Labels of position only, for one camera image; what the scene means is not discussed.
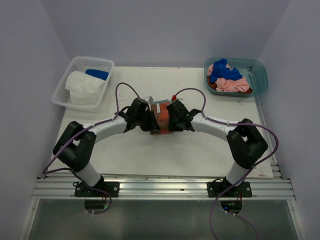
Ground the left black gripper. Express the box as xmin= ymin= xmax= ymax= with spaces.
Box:
xmin=136 ymin=108 xmax=160 ymax=132

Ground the orange brown patterned towel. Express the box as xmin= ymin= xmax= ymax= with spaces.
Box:
xmin=150 ymin=99 xmax=171 ymax=135

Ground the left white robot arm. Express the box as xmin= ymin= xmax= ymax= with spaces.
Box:
xmin=53 ymin=97 xmax=160 ymax=198

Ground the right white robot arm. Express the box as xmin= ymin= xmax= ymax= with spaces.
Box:
xmin=166 ymin=100 xmax=268 ymax=198

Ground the dark red towel in tub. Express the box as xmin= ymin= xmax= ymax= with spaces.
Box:
xmin=209 ymin=83 xmax=253 ymax=94

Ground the blue rolled towel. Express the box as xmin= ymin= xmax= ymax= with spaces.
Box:
xmin=85 ymin=69 xmax=109 ymax=81

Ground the white rolled towel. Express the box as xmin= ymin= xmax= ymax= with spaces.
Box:
xmin=65 ymin=71 xmax=106 ymax=105

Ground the white plastic mesh basket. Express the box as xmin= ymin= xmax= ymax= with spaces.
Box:
xmin=51 ymin=56 xmax=115 ymax=112

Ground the blue crumpled towel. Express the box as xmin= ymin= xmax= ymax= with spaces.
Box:
xmin=209 ymin=58 xmax=243 ymax=84

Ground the pink crumpled towel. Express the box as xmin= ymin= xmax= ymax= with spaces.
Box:
xmin=206 ymin=64 xmax=253 ymax=95

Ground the teal plastic tub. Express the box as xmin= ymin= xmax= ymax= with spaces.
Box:
xmin=204 ymin=58 xmax=269 ymax=97

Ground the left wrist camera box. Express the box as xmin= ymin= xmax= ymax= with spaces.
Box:
xmin=146 ymin=96 xmax=154 ymax=104

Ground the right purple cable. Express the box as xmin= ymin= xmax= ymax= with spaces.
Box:
xmin=172 ymin=87 xmax=280 ymax=240

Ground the aluminium mounting rail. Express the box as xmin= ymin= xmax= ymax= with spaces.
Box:
xmin=31 ymin=173 xmax=296 ymax=200

